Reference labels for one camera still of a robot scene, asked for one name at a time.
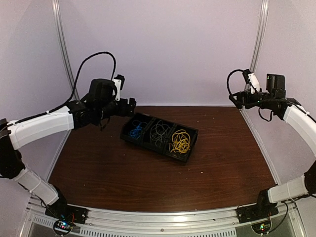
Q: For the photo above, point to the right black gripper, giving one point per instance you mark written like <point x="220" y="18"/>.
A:
<point x="246" y="93"/>

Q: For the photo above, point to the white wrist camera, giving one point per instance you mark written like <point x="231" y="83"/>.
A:
<point x="118" y="82"/>
<point x="251" y="79"/>

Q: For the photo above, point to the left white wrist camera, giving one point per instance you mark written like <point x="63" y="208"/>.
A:
<point x="118" y="82"/>

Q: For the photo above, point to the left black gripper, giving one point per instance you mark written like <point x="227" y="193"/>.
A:
<point x="122" y="111"/>

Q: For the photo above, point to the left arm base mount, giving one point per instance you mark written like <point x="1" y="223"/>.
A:
<point x="68" y="222"/>

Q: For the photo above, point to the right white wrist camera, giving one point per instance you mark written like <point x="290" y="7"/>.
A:
<point x="251" y="79"/>

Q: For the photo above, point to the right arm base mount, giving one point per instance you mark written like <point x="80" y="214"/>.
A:
<point x="256" y="214"/>

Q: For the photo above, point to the black three-compartment bin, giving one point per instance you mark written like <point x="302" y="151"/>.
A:
<point x="161" y="136"/>

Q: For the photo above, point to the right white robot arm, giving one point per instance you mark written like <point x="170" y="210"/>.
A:
<point x="292" y="113"/>

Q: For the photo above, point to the left aluminium frame post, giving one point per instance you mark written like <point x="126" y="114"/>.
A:
<point x="63" y="47"/>

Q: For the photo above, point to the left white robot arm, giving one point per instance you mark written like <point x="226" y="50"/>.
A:
<point x="101" y="102"/>

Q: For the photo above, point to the aluminium front rail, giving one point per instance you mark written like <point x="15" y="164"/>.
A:
<point x="210" y="223"/>

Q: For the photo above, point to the right aluminium frame post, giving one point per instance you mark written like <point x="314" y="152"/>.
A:
<point x="262" y="23"/>

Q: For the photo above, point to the aluminium frame post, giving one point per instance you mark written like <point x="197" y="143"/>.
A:
<point x="63" y="47"/>
<point x="262" y="23"/>

